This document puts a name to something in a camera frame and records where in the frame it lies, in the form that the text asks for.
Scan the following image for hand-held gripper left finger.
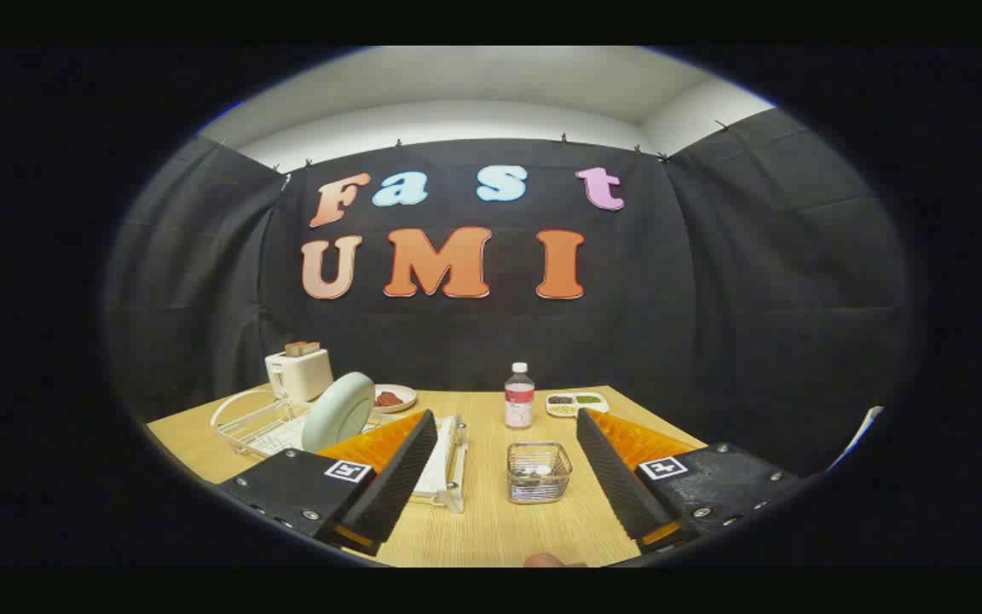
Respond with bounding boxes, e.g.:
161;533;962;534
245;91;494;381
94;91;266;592
217;409;440;557

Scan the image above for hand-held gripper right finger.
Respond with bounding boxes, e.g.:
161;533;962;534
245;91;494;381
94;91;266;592
576;408;800;555

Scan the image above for clear wire basket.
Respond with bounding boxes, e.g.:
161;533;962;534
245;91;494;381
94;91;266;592
506;442;574;505

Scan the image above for pale green plate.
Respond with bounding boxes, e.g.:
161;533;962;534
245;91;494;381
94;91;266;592
302;372;376;453

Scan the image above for white wire dish rack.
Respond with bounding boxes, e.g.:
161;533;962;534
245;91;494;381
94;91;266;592
210;388;468;513

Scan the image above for small white plate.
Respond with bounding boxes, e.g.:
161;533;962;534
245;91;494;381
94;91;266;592
372;385;418;414

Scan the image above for white divided condiment dish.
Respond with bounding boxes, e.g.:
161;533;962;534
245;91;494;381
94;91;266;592
546;391;609;418

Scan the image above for clear bottle with red label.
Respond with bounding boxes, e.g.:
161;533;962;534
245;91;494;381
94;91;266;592
504;362;536;429

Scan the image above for white toaster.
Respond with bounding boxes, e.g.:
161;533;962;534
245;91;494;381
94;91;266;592
265;348;334;403

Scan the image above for black backdrop cloth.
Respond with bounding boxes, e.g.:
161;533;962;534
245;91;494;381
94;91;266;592
107;107;914;478

